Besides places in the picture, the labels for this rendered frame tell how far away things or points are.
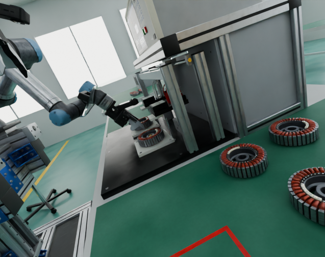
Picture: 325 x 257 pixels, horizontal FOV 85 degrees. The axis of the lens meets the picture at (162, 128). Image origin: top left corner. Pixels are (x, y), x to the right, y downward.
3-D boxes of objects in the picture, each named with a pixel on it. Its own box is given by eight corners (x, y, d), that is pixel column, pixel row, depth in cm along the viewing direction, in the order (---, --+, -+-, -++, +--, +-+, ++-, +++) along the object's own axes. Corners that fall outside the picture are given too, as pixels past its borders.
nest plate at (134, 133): (132, 137, 90) (131, 135, 89) (130, 130, 104) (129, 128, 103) (159, 126, 92) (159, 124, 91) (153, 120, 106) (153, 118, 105)
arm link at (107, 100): (107, 93, 92) (106, 94, 84) (115, 99, 93) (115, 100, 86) (98, 104, 92) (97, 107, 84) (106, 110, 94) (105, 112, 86)
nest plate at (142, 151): (139, 157, 67) (138, 155, 67) (134, 144, 81) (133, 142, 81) (175, 141, 69) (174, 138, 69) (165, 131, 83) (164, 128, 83)
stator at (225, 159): (279, 163, 43) (277, 151, 42) (243, 186, 40) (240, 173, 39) (244, 148, 53) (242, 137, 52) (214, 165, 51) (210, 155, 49)
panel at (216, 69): (234, 133, 59) (213, 39, 49) (173, 105, 121) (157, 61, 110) (238, 132, 59) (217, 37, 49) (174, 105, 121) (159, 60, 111)
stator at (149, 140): (140, 151, 69) (136, 143, 68) (139, 140, 80) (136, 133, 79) (167, 140, 70) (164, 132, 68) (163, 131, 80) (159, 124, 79)
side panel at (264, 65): (241, 138, 59) (219, 36, 48) (235, 136, 62) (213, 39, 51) (307, 106, 63) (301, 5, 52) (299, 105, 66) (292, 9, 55)
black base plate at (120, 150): (103, 200, 54) (100, 195, 54) (108, 136, 114) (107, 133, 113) (234, 138, 61) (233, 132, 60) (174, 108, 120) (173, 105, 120)
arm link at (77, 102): (63, 111, 87) (72, 97, 82) (78, 104, 97) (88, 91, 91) (75, 123, 88) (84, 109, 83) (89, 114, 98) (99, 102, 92)
